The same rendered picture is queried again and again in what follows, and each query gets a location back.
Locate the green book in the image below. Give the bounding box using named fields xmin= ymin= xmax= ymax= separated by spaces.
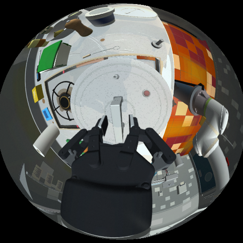
xmin=36 ymin=40 xmax=63 ymax=73

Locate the white paper roll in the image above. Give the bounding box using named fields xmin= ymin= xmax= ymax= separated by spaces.
xmin=32 ymin=123 xmax=60 ymax=158

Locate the blue box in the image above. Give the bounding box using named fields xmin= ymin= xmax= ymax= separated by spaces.
xmin=41 ymin=107 xmax=53 ymax=121

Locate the black gas burner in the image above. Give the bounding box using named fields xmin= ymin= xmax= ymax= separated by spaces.
xmin=52 ymin=81 xmax=75 ymax=122

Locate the thin wire brush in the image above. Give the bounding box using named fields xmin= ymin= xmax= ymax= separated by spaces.
xmin=82 ymin=45 xmax=121 ymax=59

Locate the yellow box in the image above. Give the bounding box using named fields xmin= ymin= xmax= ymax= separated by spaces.
xmin=32 ymin=84 xmax=45 ymax=104

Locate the grey flat book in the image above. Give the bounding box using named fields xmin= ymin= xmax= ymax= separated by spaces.
xmin=55 ymin=43 xmax=72 ymax=68

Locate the grey lid handle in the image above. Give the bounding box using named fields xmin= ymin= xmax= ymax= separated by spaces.
xmin=109 ymin=96 xmax=125 ymax=144

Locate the olive and brown box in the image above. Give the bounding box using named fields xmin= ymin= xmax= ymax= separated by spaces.
xmin=27 ymin=38 xmax=50 ymax=49

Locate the brown wooden scoop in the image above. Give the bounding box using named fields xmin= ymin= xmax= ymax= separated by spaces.
xmin=64 ymin=18 xmax=93 ymax=37

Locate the small grey cylinder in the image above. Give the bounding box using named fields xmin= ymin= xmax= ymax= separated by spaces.
xmin=174 ymin=153 xmax=184 ymax=168

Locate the dark blue cabinet door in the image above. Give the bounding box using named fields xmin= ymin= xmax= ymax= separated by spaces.
xmin=191 ymin=154 xmax=219 ymax=194

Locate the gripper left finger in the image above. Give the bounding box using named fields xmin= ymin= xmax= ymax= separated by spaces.
xmin=58 ymin=115 xmax=108 ymax=160

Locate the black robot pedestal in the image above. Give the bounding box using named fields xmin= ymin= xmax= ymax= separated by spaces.
xmin=174 ymin=80 xmax=205 ymax=107

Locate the steel gas hob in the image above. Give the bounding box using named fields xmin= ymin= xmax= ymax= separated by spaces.
xmin=44 ymin=56 xmax=162 ymax=130

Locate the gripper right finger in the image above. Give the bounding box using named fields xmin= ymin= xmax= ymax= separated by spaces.
xmin=121 ymin=114 xmax=177 ymax=165

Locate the silver pressure cooker lid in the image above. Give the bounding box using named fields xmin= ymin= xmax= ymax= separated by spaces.
xmin=70 ymin=57 xmax=173 ymax=143

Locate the grey regulator weight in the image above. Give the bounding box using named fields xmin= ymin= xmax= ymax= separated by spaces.
xmin=151 ymin=38 xmax=165 ymax=49

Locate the blue pot with white rim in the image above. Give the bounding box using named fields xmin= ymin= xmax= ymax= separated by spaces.
xmin=85 ymin=7 xmax=116 ymax=26

